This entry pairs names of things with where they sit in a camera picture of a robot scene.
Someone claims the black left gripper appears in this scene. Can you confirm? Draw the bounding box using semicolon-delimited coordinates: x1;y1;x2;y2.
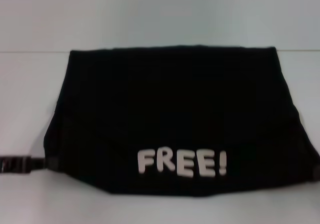
0;155;59;175

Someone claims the black t-shirt with FREE print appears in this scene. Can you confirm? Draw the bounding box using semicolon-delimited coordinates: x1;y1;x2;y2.
42;44;320;199

